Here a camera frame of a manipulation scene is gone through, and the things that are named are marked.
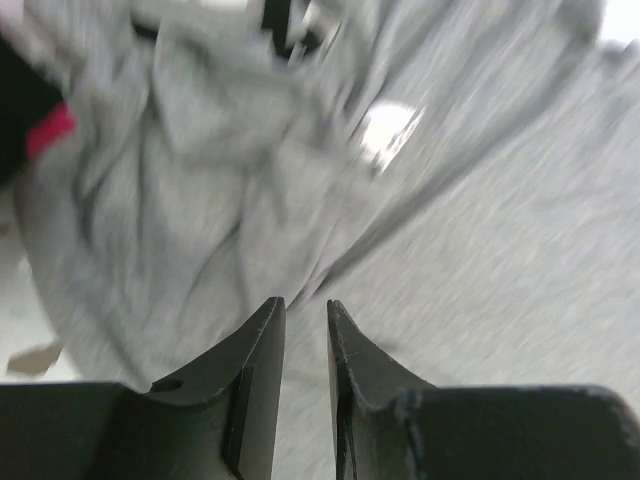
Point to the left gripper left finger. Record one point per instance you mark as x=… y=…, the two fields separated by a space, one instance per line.
x=214 y=418

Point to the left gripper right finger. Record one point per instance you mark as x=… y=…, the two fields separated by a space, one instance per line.
x=391 y=424

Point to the grey t shirt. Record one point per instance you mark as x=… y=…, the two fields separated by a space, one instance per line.
x=462 y=175

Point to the pink folded t shirt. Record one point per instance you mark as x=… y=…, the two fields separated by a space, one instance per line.
x=58 y=123

